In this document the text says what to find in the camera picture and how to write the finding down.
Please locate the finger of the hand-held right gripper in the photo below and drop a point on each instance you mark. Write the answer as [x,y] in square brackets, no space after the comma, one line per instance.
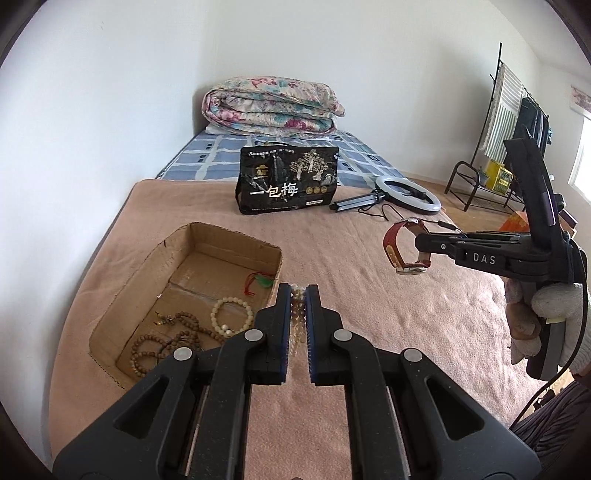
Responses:
[436,244]

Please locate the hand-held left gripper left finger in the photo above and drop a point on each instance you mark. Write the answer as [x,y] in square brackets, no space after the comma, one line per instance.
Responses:
[282,323]

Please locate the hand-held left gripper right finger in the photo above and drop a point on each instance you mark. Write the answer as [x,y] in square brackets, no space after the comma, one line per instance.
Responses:
[311,323]

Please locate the cardboard box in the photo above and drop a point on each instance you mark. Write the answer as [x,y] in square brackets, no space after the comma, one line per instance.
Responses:
[138,281]

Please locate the person's right hand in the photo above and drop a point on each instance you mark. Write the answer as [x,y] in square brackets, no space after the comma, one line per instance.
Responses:
[554,302]

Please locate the orange box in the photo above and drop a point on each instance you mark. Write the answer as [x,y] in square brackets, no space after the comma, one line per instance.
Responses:
[515,221]

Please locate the pink blanket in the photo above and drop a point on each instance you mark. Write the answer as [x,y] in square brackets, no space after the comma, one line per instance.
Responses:
[369,314]

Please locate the black metal shoe rack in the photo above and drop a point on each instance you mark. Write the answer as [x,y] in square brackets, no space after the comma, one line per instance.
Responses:
[465,163]

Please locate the yellow box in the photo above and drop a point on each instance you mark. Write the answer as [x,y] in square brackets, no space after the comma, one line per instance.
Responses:
[498,177]

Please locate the black folded tripod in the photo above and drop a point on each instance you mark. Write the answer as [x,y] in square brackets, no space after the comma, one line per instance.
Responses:
[355,203]

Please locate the window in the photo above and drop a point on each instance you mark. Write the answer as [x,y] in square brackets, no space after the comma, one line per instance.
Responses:
[582,157]

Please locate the black snack bag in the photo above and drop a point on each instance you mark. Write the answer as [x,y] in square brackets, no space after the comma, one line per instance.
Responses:
[277,194]

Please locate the dark hanging clothes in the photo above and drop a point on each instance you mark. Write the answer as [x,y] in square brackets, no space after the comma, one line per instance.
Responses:
[535,120]

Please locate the striped towel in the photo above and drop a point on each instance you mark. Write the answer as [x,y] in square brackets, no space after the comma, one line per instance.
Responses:
[503,115]

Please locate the person's dark trousers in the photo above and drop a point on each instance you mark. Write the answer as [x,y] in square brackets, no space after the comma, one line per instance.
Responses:
[554,424]

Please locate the blue checked bedsheet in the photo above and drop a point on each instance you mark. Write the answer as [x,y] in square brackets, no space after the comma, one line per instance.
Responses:
[207,157]

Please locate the black metal clothes rack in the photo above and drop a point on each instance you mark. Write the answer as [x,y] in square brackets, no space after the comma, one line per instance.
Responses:
[500,53]

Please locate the folded floral quilt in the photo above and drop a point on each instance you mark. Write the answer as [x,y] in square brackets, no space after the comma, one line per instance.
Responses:
[277,101]

